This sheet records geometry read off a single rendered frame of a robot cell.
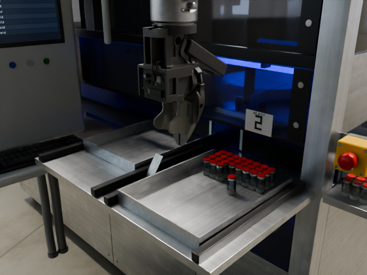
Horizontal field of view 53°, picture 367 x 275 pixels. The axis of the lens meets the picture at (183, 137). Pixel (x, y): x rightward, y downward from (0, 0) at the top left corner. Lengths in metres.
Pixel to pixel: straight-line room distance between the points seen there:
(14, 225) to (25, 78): 1.32
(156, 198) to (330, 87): 0.47
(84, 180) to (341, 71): 0.68
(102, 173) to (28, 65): 0.57
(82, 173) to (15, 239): 1.44
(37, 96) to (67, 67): 0.16
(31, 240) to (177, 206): 1.63
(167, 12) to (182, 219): 0.45
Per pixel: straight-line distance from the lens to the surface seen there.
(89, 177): 1.03
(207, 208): 0.86
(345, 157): 0.88
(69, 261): 2.18
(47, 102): 1.50
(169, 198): 0.90
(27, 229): 2.51
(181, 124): 0.63
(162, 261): 1.59
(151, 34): 0.58
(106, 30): 1.32
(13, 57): 1.44
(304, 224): 1.04
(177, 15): 0.58
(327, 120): 0.91
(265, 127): 0.99
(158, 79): 0.58
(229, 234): 0.75
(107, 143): 1.23
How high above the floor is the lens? 1.34
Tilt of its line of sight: 21 degrees down
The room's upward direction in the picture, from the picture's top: straight up
